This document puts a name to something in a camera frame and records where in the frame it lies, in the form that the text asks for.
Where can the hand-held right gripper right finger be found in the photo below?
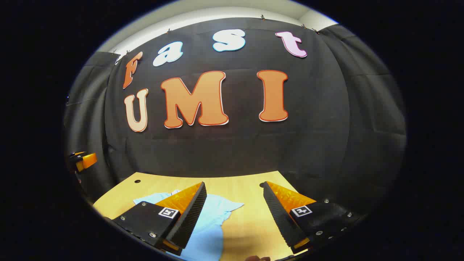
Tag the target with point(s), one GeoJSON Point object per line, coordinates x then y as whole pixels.
{"type": "Point", "coordinates": [279, 214]}

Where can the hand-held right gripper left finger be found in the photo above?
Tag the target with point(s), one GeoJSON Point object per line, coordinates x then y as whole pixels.
{"type": "Point", "coordinates": [190, 214]}

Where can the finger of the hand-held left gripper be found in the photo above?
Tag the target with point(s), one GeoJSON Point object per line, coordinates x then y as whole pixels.
{"type": "Point", "coordinates": [88, 160]}

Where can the light blue T-shirt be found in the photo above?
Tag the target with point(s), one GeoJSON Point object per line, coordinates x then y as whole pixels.
{"type": "Point", "coordinates": [212, 226]}

